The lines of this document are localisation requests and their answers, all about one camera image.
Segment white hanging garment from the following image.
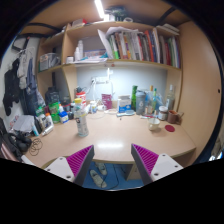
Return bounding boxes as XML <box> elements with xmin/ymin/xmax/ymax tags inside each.
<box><xmin>16</xmin><ymin>52</ymin><xmax>30</xmax><ymax>90</ymax></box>

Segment white container with blue lid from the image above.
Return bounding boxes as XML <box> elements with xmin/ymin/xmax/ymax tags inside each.
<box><xmin>58</xmin><ymin>110</ymin><xmax>70</xmax><ymax>124</ymax></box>

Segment blue and white box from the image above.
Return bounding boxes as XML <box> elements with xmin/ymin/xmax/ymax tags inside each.
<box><xmin>117</xmin><ymin>94</ymin><xmax>133</xmax><ymax>114</ymax></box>

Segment white paper sheet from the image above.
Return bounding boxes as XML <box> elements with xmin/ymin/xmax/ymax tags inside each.
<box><xmin>12</xmin><ymin>114</ymin><xmax>36</xmax><ymax>133</ymax></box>

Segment tall green bottle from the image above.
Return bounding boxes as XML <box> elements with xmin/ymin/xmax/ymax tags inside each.
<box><xmin>131</xmin><ymin>85</ymin><xmax>138</xmax><ymax>112</ymax></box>

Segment magenta pouch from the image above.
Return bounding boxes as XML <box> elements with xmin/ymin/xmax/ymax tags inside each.
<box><xmin>101</xmin><ymin>93</ymin><xmax>113</xmax><ymax>110</ymax></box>

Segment white bottle with orange cap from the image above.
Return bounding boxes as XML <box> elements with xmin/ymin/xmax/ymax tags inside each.
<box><xmin>45</xmin><ymin>112</ymin><xmax>54</xmax><ymax>128</ymax></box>

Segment light blue hair brush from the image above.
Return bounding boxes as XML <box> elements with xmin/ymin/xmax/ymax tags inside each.
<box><xmin>116</xmin><ymin>109</ymin><xmax>136</xmax><ymax>118</ymax></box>

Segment blue hanging garment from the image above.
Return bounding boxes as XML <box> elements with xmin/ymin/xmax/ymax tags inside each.
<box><xmin>24</xmin><ymin>58</ymin><xmax>40</xmax><ymax>116</ymax></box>

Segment white wall power socket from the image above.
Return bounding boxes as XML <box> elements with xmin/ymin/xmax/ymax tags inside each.
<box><xmin>94</xmin><ymin>76</ymin><xmax>108</xmax><ymax>84</ymax></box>

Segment black bag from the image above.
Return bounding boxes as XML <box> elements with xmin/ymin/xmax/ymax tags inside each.
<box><xmin>44</xmin><ymin>87</ymin><xmax>62</xmax><ymax>106</ymax></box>

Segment grey shaker bottle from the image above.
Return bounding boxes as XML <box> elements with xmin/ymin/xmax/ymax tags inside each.
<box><xmin>135</xmin><ymin>89</ymin><xmax>147</xmax><ymax>116</ymax></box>

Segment white-lidded dark jar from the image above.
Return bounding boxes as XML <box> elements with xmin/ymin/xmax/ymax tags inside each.
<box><xmin>157</xmin><ymin>105</ymin><xmax>169</xmax><ymax>121</ymax></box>

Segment clear bottle with yellow top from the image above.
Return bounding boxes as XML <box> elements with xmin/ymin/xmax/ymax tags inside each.
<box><xmin>147</xmin><ymin>85</ymin><xmax>155</xmax><ymax>114</ymax></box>

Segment white ceiling light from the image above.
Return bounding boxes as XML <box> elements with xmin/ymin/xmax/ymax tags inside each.
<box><xmin>94</xmin><ymin>0</ymin><xmax>106</xmax><ymax>21</ymax></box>

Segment clear yellow-capped drink bottle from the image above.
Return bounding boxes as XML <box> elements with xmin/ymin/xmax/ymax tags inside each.
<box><xmin>73</xmin><ymin>97</ymin><xmax>90</xmax><ymax>138</ymax></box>

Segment black hanging garment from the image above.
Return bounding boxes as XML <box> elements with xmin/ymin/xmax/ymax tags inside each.
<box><xmin>2</xmin><ymin>59</ymin><xmax>21</xmax><ymax>116</ymax></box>

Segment clear glass bottle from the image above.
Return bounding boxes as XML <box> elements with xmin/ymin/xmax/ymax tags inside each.
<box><xmin>165</xmin><ymin>84</ymin><xmax>176</xmax><ymax>111</ymax></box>

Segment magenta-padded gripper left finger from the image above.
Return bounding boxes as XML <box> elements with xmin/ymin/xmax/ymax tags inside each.
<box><xmin>44</xmin><ymin>144</ymin><xmax>95</xmax><ymax>187</ymax></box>

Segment black headphones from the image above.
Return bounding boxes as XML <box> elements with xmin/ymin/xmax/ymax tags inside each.
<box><xmin>8</xmin><ymin>131</ymin><xmax>33</xmax><ymax>153</ymax></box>

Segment brown mug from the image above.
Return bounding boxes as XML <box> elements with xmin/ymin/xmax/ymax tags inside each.
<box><xmin>167</xmin><ymin>109</ymin><xmax>180</xmax><ymax>125</ymax></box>

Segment white cup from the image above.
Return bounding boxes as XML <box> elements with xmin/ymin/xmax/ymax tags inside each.
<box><xmin>147</xmin><ymin>117</ymin><xmax>161</xmax><ymax>132</ymax></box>

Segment green glass bottle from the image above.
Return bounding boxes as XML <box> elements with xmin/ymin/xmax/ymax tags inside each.
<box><xmin>151</xmin><ymin>87</ymin><xmax>158</xmax><ymax>114</ymax></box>

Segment silver spray can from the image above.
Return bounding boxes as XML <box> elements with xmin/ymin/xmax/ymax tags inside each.
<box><xmin>40</xmin><ymin>124</ymin><xmax>55</xmax><ymax>137</ymax></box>

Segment small white pill bottle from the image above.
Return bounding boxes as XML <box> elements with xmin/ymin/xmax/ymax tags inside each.
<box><xmin>89</xmin><ymin>100</ymin><xmax>98</xmax><ymax>114</ymax></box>

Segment grey slipper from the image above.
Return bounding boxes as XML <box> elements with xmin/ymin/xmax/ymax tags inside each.
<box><xmin>95</xmin><ymin>162</ymin><xmax>108</xmax><ymax>176</ymax></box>
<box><xmin>89</xmin><ymin>169</ymin><xmax>108</xmax><ymax>189</ymax></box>

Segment wooden shelf unit with books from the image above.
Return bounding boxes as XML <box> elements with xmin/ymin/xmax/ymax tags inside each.
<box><xmin>35</xmin><ymin>13</ymin><xmax>184</xmax><ymax>101</ymax></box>

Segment flat round red coaster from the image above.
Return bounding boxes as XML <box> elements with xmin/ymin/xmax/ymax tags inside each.
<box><xmin>164</xmin><ymin>124</ymin><xmax>176</xmax><ymax>133</ymax></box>

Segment black coiled cable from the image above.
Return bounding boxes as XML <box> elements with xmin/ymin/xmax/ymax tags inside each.
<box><xmin>29</xmin><ymin>138</ymin><xmax>44</xmax><ymax>157</ymax></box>

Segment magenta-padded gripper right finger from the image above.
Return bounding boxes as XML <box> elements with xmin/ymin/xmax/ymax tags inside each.
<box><xmin>130</xmin><ymin>143</ymin><xmax>184</xmax><ymax>186</ymax></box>

